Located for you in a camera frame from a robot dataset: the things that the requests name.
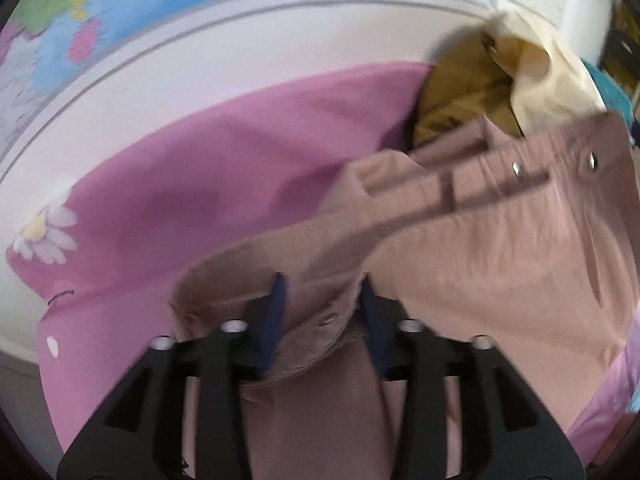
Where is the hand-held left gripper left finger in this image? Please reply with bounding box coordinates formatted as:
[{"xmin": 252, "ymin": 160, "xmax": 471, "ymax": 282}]
[{"xmin": 57, "ymin": 272, "xmax": 288, "ymax": 480}]

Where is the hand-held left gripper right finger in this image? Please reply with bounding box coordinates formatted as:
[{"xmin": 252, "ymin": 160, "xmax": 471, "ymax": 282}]
[{"xmin": 360, "ymin": 274, "xmax": 586, "ymax": 480}]

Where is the pink jacket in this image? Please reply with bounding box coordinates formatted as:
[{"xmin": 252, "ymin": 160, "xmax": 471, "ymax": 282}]
[{"xmin": 167, "ymin": 110, "xmax": 640, "ymax": 480}]

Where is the pink floral blanket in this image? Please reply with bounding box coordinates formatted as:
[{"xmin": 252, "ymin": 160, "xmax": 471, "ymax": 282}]
[{"xmin": 5, "ymin": 60, "xmax": 640, "ymax": 461}]

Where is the mustard garment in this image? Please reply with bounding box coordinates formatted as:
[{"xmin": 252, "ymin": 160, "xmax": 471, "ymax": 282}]
[{"xmin": 412, "ymin": 30, "xmax": 526, "ymax": 148}]

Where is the cream garment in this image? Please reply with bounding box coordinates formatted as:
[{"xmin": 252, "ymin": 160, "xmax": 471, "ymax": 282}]
[{"xmin": 482, "ymin": 10, "xmax": 608, "ymax": 138}]

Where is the blue plastic basket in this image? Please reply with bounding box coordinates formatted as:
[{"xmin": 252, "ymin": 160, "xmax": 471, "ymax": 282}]
[{"xmin": 582, "ymin": 57, "xmax": 633, "ymax": 126}]

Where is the colourful wall map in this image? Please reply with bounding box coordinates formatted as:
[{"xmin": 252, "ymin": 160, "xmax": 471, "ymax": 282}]
[{"xmin": 0, "ymin": 0, "xmax": 508, "ymax": 158}]

